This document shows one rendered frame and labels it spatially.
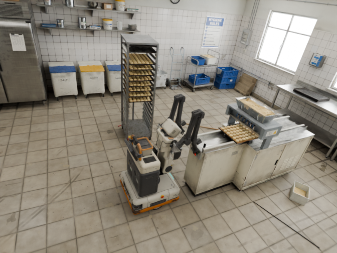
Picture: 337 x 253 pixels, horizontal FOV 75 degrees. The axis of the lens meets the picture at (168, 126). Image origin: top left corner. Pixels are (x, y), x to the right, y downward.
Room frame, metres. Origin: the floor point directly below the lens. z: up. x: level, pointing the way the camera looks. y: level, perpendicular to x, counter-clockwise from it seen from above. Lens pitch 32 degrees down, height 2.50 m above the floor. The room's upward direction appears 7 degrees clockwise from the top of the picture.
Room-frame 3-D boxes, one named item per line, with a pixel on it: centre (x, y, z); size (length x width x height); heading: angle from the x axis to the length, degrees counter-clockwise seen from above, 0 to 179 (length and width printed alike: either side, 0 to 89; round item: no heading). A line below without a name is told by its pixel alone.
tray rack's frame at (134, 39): (3.63, 0.63, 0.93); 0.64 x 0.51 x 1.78; 22
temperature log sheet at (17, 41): (4.10, 2.98, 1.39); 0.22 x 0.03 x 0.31; 118
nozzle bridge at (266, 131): (2.75, -1.15, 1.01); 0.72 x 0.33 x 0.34; 30
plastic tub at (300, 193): (2.48, -2.13, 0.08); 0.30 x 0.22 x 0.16; 152
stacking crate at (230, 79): (6.99, -1.63, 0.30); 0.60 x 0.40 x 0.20; 118
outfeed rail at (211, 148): (2.68, -1.32, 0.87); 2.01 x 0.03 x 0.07; 120
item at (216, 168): (2.50, -0.71, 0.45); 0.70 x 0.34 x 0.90; 120
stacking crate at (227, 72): (6.99, -1.63, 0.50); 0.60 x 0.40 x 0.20; 120
